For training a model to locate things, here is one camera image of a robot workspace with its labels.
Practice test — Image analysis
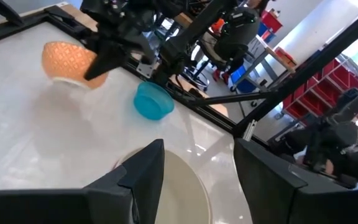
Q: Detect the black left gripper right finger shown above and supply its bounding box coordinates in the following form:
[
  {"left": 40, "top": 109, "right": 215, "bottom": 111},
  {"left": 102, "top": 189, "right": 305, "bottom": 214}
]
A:
[{"left": 233, "top": 138, "right": 309, "bottom": 224}]

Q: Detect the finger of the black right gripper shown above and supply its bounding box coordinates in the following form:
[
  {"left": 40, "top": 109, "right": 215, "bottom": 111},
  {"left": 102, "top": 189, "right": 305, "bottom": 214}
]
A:
[
  {"left": 84, "top": 40, "right": 127, "bottom": 81},
  {"left": 129, "top": 32, "right": 157, "bottom": 65}
]

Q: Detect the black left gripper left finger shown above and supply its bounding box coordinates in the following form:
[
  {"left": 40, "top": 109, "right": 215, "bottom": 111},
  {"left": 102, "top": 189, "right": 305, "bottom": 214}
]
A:
[{"left": 84, "top": 139, "right": 166, "bottom": 224}]

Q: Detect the grey bowl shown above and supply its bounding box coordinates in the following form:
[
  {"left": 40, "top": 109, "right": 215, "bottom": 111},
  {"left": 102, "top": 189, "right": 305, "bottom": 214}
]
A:
[{"left": 113, "top": 149, "right": 213, "bottom": 224}]

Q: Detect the blue bowl with orange outside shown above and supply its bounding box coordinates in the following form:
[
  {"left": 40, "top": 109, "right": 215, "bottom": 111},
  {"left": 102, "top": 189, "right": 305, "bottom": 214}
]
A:
[{"left": 41, "top": 41, "right": 109, "bottom": 90}]

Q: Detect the teal bowl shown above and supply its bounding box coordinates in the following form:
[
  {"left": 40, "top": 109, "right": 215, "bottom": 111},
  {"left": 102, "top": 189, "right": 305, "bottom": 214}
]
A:
[{"left": 133, "top": 81, "right": 175, "bottom": 121}]

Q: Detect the black office chair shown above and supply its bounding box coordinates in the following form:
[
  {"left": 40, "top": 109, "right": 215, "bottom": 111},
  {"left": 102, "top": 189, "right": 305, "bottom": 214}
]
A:
[{"left": 180, "top": 40, "right": 220, "bottom": 93}]

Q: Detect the orange object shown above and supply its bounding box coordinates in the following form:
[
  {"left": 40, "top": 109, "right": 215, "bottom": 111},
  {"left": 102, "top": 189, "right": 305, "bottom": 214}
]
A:
[{"left": 211, "top": 18, "right": 227, "bottom": 34}]

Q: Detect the person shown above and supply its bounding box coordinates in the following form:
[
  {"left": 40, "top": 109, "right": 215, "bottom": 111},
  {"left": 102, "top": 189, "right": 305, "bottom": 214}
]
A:
[{"left": 203, "top": 0, "right": 272, "bottom": 83}]

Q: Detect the blue bin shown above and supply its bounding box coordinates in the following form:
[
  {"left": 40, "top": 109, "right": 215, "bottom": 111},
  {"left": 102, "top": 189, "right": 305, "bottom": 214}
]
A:
[{"left": 230, "top": 65, "right": 257, "bottom": 94}]

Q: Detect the red storage bin rack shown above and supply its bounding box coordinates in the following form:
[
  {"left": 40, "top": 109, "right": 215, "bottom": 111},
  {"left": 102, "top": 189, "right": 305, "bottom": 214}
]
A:
[{"left": 280, "top": 57, "right": 358, "bottom": 127}]

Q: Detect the blue box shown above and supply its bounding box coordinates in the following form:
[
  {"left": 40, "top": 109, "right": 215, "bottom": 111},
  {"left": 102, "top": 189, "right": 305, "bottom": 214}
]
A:
[{"left": 257, "top": 22, "right": 277, "bottom": 44}]

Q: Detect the red box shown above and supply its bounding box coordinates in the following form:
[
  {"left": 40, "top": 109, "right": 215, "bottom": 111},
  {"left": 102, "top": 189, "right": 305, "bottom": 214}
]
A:
[{"left": 261, "top": 9, "right": 284, "bottom": 34}]

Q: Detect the black metal frame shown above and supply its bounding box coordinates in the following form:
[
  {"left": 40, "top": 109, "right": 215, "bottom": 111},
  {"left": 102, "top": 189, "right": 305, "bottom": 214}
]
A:
[{"left": 0, "top": 0, "right": 358, "bottom": 150}]

